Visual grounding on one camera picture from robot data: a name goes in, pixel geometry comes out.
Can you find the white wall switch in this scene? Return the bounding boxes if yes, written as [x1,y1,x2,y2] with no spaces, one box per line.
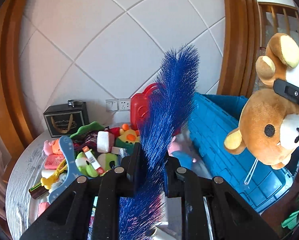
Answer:
[106,99,119,112]

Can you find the blue foam boomerang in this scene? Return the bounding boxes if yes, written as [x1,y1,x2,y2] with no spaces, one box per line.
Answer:
[47,135,88,203]

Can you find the white tissue pack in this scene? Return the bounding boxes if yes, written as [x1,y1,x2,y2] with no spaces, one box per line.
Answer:
[97,131,115,153]

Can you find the dark brown box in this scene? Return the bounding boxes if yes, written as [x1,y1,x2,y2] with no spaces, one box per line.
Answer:
[29,182,49,200]

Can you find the small brown bear plush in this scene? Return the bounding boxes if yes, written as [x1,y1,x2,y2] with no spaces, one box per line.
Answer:
[255,33,299,90]

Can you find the small pink plush toy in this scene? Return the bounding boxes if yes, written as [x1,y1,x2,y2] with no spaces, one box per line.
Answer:
[43,140,53,155]

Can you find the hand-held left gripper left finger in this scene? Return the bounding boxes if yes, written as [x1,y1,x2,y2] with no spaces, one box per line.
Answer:
[19,142,142,240]

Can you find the red bear-print suitcase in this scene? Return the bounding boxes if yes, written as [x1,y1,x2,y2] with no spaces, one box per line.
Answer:
[131,82,165,131]

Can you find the wooden railing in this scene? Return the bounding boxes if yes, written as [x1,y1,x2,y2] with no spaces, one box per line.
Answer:
[258,1,299,46]

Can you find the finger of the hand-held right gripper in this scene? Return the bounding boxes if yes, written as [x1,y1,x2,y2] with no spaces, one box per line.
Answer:
[273,79,299,105]

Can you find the yellow plastic toy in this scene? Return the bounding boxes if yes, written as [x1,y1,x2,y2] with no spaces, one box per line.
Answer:
[41,160,65,190]

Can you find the white wall socket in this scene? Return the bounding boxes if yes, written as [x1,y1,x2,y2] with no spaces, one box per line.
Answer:
[118,98,132,111]

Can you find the large brown bear plush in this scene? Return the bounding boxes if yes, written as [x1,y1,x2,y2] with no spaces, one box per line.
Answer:
[224,89,299,170]

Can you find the black gift box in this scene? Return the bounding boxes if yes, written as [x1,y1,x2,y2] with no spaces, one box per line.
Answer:
[44,102,90,138]

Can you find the green frog plush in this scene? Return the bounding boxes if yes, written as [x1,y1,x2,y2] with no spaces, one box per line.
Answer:
[76,152,118,178]

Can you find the blue-dressed pig plush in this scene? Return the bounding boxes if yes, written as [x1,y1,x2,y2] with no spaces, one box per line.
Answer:
[168,130,210,178]

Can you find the narrow ribbed wooden wall frame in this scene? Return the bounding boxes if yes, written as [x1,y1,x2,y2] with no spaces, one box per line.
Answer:
[214,0,263,98]

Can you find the dark green plush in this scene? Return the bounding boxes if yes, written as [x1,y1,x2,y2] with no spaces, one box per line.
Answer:
[69,121,105,141]

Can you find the yellow orange duck plush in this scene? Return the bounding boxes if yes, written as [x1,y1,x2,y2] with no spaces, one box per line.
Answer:
[116,123,141,151]

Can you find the orange plush toy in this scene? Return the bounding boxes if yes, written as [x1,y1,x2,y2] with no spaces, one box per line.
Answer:
[52,139,65,155]

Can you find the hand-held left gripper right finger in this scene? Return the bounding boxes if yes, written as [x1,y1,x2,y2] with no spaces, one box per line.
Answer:
[164,155,280,240]

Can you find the green cloth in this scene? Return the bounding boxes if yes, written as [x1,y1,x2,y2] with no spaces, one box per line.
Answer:
[281,209,299,230]

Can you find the wide wooden wall frame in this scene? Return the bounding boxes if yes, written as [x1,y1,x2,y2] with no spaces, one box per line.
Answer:
[0,0,46,145]

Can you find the small pink tissue pack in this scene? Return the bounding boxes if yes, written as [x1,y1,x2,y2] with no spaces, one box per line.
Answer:
[44,154,65,170]

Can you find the blue tinsel duster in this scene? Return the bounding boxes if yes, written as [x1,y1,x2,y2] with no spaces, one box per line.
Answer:
[118,44,201,240]

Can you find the blue plastic crate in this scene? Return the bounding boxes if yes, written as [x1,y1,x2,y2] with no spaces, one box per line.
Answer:
[187,92,299,215]

